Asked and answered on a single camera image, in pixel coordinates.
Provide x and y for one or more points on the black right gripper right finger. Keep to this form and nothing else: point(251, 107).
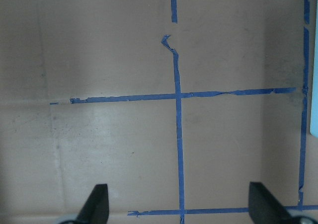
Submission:
point(264, 208)

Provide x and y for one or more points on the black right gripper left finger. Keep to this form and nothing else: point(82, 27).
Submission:
point(96, 208)

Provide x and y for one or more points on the light blue plastic tray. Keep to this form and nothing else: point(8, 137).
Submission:
point(311, 21)

